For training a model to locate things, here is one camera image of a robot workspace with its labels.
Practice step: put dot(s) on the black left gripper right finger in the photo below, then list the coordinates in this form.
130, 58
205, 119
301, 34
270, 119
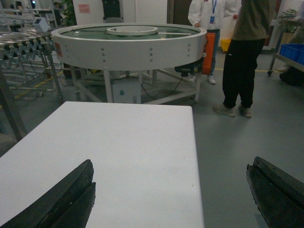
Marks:
279, 196

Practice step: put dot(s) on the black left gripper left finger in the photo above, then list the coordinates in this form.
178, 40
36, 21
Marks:
68, 204

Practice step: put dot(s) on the grey control box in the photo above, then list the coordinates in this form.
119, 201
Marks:
127, 90

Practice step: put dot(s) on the blue crate on cart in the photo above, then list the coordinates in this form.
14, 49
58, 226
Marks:
293, 52

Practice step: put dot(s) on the white round rotary table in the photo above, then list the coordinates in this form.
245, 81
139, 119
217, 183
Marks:
128, 47

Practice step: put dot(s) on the yellow mop bucket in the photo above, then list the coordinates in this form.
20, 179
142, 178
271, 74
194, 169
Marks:
225, 44

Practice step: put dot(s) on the orange panel on table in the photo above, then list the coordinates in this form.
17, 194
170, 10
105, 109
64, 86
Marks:
209, 48

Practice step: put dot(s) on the metal cart right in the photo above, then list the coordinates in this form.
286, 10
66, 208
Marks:
288, 21

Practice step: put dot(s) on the expandable roller conveyor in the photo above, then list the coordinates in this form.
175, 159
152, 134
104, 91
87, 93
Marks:
26, 59

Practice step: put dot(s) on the person in black trousers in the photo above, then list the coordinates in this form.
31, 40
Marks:
250, 32

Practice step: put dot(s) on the green potted plant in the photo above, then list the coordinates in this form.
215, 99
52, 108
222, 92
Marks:
68, 12

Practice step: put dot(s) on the person in white coat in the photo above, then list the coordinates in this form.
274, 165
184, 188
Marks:
209, 15

